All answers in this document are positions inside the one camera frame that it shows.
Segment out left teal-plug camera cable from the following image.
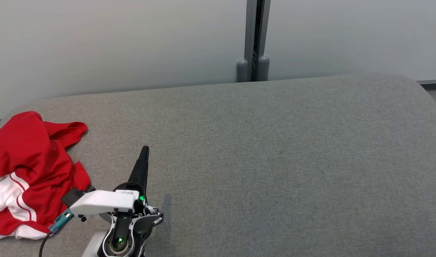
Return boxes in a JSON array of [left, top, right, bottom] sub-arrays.
[[40, 210, 75, 257]]

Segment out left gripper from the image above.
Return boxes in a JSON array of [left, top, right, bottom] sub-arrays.
[[70, 146, 164, 243]]

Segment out red numbered basketball jersey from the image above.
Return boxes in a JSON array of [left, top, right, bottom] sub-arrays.
[[0, 161, 92, 241]]

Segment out grey metal partition post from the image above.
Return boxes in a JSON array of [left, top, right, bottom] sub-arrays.
[[237, 0, 271, 82]]

